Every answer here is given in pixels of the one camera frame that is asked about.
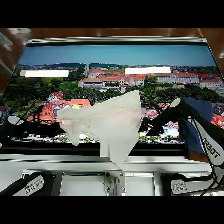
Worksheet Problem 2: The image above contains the silver frame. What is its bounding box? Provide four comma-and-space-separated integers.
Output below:
0, 152, 224, 197

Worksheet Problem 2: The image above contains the white shirt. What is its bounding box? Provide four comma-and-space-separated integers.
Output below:
55, 89, 143, 169

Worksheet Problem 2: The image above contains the blue garment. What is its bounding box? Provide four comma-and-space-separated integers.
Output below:
179, 97, 215, 163

